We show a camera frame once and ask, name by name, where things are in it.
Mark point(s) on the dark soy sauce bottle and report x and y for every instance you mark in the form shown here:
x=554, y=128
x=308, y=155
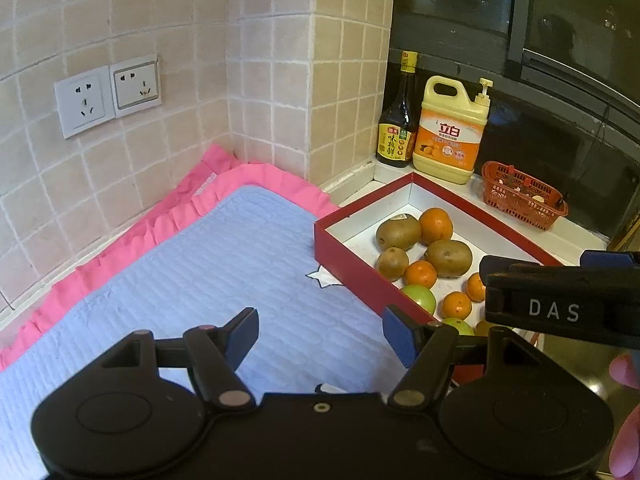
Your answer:
x=397, y=130

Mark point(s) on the small pale round object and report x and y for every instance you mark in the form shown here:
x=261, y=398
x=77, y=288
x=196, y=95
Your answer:
x=538, y=199

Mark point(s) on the brown kiwi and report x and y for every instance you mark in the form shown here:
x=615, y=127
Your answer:
x=392, y=264
x=449, y=258
x=398, y=232

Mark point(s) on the person's right hand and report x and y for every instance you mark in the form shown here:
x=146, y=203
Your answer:
x=627, y=435

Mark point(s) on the green apple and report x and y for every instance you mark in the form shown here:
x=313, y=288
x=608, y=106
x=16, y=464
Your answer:
x=457, y=326
x=419, y=298

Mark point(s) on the dark window frame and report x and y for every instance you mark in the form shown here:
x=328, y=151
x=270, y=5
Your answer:
x=517, y=20

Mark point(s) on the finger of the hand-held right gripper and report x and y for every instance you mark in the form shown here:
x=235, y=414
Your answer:
x=505, y=263
x=607, y=259

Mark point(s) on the blue mat with pink frill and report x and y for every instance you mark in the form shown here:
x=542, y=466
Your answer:
x=200, y=270

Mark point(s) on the orange mandarin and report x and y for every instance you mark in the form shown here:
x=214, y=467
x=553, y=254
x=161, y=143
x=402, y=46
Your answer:
x=476, y=287
x=457, y=305
x=421, y=274
x=484, y=328
x=436, y=226

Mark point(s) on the white wall socket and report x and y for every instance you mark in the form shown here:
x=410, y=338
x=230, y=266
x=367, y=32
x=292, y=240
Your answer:
x=84, y=102
x=136, y=86

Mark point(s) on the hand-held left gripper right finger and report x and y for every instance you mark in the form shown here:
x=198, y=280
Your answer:
x=400, y=335

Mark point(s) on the yellow dish soap bottle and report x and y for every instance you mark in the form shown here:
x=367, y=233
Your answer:
x=450, y=145

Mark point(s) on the red plastic basket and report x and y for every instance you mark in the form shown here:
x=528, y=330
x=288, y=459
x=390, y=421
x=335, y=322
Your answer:
x=520, y=207

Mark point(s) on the red cardboard box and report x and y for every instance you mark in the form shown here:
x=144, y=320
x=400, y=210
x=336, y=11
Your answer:
x=360, y=265

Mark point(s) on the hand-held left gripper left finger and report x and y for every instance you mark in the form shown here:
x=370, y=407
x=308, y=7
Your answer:
x=245, y=330

